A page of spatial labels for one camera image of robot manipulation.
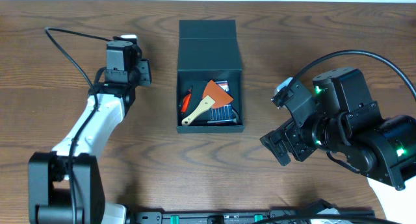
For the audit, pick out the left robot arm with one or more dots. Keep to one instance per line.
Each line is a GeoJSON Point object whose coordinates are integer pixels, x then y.
{"type": "Point", "coordinates": [65, 184]}

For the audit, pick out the steel claw hammer black grip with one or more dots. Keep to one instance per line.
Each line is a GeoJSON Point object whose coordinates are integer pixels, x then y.
{"type": "Point", "coordinates": [238, 119]}

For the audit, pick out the dark green box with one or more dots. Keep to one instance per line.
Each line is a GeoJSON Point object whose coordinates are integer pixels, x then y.
{"type": "Point", "coordinates": [208, 51]}

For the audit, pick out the orange scraper with wooden handle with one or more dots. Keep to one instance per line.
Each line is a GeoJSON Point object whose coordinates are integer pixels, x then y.
{"type": "Point", "coordinates": [213, 97]}

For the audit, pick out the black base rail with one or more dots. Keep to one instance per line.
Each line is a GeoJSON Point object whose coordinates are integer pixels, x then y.
{"type": "Point", "coordinates": [240, 216]}

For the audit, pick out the red handled cutting pliers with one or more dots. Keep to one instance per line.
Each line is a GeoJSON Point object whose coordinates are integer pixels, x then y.
{"type": "Point", "coordinates": [184, 104]}

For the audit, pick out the screwdriver set case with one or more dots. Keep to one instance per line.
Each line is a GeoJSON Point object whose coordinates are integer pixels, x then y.
{"type": "Point", "coordinates": [224, 114]}

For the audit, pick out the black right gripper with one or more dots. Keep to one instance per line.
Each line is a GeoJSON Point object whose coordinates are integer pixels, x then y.
{"type": "Point", "coordinates": [288, 137]}

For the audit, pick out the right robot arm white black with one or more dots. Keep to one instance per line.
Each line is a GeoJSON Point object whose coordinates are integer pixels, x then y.
{"type": "Point", "coordinates": [342, 119]}

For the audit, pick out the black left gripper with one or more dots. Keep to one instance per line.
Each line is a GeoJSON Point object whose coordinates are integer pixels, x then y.
{"type": "Point", "coordinates": [143, 72]}

